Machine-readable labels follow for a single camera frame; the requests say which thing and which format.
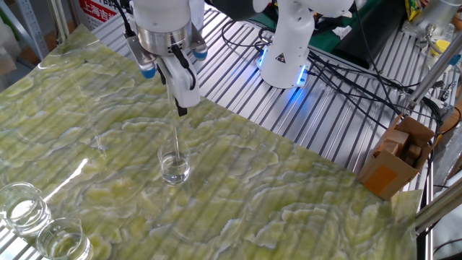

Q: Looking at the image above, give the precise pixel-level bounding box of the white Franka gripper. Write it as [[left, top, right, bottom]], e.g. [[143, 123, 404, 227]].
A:
[[157, 53, 201, 118]]

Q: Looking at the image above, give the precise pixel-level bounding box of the clear glass stirring rod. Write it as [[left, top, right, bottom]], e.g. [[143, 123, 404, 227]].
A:
[[166, 82, 180, 163]]

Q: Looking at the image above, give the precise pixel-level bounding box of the small glass beaker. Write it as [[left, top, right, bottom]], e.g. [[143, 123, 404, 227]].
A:
[[157, 139, 191, 186]]

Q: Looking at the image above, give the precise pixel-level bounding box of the large glass beaker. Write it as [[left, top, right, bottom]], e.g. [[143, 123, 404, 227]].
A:
[[0, 181, 52, 238], [35, 217, 94, 260]]

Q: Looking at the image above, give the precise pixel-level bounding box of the grey wrist device blue cap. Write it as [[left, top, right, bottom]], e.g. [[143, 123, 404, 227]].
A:
[[188, 24, 209, 61], [125, 33, 159, 79]]

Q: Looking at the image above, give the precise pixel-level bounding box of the green marble pattern mat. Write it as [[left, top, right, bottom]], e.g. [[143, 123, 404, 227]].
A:
[[0, 23, 423, 260]]

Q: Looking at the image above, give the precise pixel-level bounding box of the red white sign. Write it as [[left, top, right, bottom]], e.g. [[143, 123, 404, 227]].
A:
[[77, 0, 120, 32]]

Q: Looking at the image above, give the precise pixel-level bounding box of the thin metal pole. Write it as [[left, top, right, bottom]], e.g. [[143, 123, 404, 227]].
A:
[[48, 0, 71, 46]]

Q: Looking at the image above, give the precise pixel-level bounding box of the dark green cutting mat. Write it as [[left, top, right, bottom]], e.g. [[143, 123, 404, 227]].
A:
[[248, 0, 383, 55]]

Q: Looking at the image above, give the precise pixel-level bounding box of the grey perforated shelf upright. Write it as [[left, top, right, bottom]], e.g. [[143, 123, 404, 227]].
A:
[[14, 0, 50, 61]]

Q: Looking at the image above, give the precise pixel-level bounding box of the crumpled white paper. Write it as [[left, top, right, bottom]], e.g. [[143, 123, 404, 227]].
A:
[[331, 25, 353, 40]]

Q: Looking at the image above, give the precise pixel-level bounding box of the black foam roll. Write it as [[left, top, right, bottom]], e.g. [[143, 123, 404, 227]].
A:
[[331, 0, 407, 69]]

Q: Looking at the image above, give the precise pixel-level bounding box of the wooden block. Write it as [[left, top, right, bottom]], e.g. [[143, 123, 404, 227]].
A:
[[404, 144, 422, 162], [383, 129, 410, 149], [375, 139, 400, 157]]

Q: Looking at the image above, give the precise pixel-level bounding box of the brown cardboard box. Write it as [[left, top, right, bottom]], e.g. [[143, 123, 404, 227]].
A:
[[357, 113, 437, 202]]

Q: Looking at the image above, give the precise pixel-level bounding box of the yellow green snack bag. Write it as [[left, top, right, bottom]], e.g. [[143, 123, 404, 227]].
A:
[[404, 0, 424, 22]]

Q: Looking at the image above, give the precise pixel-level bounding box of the aluminium pole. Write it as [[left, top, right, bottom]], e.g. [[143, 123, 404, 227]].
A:
[[404, 38, 462, 109], [414, 183, 462, 235]]

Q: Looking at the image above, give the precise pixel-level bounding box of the yellow cap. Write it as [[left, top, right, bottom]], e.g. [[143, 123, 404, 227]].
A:
[[431, 38, 451, 57]]

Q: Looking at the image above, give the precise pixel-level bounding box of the black usb cable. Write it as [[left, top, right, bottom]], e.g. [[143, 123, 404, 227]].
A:
[[111, 0, 134, 36], [170, 43, 198, 91]]

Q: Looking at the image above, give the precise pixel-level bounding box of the black table cable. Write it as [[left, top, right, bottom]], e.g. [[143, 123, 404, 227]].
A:
[[308, 50, 419, 90], [309, 63, 390, 130]]

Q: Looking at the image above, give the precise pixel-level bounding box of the thick black cable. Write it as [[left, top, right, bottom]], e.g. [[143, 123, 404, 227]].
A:
[[420, 95, 445, 152]]

